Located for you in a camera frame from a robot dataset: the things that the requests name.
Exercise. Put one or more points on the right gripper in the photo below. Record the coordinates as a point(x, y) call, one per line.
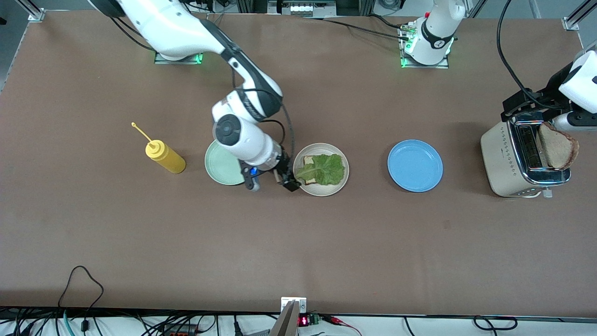
point(284, 167)

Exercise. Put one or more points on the white metal bracket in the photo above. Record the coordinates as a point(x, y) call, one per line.
point(285, 303)

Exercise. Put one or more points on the yellow squeeze bottle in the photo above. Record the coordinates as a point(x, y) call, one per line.
point(168, 158)

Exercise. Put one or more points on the grey aluminium bar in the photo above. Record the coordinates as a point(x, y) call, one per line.
point(287, 324)

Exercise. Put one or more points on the cream and chrome toaster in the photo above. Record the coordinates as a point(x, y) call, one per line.
point(501, 158)

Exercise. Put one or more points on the red display circuit module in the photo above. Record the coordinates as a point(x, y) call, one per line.
point(304, 321)

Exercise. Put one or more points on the aluminium frame post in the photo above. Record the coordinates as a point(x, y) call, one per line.
point(35, 13)
point(571, 22)

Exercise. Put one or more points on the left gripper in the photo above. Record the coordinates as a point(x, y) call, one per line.
point(546, 95)

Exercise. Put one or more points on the mint green plate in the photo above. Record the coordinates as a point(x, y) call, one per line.
point(219, 168)

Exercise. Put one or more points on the white power box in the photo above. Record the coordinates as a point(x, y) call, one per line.
point(303, 8)

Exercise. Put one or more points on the blue plate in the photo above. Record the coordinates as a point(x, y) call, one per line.
point(415, 165)

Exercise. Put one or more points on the green lettuce leaf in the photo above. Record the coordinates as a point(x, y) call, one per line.
point(326, 169)

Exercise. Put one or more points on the brown-crusted bread slice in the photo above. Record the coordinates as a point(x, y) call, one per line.
point(559, 149)

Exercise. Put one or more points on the light bread slice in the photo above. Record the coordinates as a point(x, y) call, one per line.
point(308, 161)

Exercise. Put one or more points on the beige plate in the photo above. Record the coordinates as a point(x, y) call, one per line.
point(322, 191)

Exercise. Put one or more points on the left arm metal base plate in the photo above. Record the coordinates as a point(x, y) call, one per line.
point(440, 65)

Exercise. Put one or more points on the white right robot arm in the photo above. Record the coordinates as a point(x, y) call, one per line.
point(168, 28)

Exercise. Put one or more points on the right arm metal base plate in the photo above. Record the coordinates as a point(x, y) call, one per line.
point(161, 60)

